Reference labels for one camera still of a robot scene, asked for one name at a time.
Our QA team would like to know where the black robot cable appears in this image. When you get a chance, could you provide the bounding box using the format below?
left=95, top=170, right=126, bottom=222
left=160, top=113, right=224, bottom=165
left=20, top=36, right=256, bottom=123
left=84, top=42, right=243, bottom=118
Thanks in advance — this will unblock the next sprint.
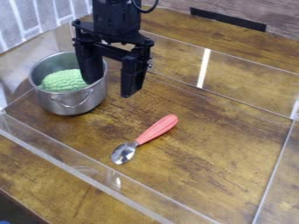
left=131, top=0, right=160, bottom=14

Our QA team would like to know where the stainless steel pot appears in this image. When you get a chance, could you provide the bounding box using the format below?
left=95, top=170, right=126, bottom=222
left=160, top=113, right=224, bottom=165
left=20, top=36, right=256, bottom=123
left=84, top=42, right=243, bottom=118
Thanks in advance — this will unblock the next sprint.
left=28, top=52, right=108, bottom=116

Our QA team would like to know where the black strip on table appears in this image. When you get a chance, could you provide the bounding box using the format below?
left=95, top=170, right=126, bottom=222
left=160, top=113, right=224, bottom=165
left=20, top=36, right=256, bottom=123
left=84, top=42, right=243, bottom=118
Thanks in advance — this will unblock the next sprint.
left=190, top=7, right=267, bottom=32

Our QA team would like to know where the clear acrylic tray enclosure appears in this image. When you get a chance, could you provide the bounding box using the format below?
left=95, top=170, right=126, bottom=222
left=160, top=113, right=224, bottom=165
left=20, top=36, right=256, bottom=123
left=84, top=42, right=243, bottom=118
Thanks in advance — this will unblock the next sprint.
left=0, top=26, right=299, bottom=224

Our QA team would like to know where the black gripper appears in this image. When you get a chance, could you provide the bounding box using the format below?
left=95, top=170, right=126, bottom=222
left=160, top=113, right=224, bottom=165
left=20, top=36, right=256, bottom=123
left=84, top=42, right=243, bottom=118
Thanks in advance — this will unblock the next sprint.
left=71, top=0, right=155, bottom=98

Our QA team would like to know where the green bumpy toy gourd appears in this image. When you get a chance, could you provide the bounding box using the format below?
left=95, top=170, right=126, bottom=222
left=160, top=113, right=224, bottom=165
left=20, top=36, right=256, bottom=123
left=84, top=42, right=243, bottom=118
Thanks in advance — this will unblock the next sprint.
left=39, top=69, right=88, bottom=92

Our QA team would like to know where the pink handled metal spoon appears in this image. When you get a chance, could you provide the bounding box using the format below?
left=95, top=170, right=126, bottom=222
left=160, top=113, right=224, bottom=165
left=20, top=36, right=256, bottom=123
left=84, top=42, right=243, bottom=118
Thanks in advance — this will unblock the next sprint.
left=111, top=115, right=179, bottom=165

